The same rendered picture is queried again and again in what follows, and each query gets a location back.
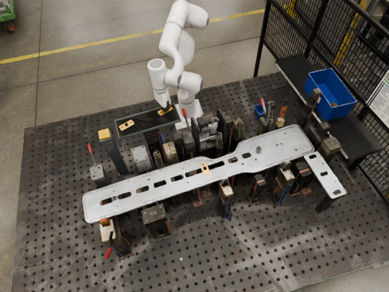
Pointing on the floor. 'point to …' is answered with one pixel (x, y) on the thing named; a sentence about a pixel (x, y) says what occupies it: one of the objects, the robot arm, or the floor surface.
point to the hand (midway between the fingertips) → (164, 107)
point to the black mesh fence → (331, 57)
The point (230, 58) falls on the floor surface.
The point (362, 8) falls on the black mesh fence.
